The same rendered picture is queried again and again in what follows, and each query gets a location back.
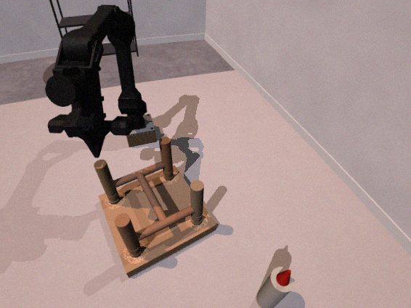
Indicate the grey cylinder with red cone tip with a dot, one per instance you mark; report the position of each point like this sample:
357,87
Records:
279,283

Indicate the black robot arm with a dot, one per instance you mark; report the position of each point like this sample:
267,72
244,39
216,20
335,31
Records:
74,79

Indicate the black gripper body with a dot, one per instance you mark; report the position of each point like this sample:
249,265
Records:
121,125

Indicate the brown wooden stool legs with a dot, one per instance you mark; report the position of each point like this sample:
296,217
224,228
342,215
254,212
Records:
123,222

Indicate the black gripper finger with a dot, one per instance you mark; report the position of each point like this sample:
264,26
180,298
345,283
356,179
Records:
90,143
98,142

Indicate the brown wooden stool seat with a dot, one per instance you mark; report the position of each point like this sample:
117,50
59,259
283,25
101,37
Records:
173,195

